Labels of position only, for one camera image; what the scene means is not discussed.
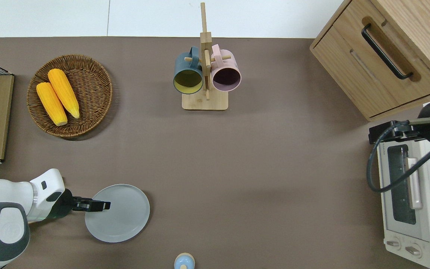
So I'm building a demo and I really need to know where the yellow corn cob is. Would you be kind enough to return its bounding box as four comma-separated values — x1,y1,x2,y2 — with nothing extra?
36,82,68,126
47,68,80,119

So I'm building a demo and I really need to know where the white oven door handle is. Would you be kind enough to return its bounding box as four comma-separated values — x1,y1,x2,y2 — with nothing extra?
405,157,423,210

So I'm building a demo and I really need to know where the black cabinet handle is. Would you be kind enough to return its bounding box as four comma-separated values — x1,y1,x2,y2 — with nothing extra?
361,24,413,80

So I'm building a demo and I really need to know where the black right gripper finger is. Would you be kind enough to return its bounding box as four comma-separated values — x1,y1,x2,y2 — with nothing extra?
368,121,392,145

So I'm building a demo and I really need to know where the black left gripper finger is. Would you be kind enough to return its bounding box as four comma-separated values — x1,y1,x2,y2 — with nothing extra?
85,200,112,211

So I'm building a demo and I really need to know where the dark blue mug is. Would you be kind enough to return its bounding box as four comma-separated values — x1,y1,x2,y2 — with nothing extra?
173,46,204,95

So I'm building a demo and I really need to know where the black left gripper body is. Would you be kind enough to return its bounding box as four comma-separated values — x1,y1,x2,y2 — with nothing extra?
50,188,89,221

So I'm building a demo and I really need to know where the wooden mug tree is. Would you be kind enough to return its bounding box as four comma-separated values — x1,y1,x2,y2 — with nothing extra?
182,2,232,111

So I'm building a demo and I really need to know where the brown table mat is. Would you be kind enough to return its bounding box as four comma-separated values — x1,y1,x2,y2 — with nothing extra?
0,37,430,269

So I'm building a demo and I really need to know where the small blue dome bell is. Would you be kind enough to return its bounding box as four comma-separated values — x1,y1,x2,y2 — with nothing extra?
174,253,196,269

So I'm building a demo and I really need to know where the brown wicker basket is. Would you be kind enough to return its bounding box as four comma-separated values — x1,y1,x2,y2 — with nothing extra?
27,54,113,138

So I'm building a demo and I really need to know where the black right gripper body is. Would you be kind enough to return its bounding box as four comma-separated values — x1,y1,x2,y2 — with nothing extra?
390,121,427,142

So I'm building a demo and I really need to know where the wooden drawer cabinet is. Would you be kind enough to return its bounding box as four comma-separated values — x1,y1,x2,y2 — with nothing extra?
309,0,430,122

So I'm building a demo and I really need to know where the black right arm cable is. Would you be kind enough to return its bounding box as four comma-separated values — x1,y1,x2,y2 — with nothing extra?
366,118,430,193

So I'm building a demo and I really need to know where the gray plate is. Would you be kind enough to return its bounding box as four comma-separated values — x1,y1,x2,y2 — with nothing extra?
85,184,150,243

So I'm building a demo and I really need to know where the pink mug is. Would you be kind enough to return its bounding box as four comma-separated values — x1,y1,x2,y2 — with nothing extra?
211,44,242,92

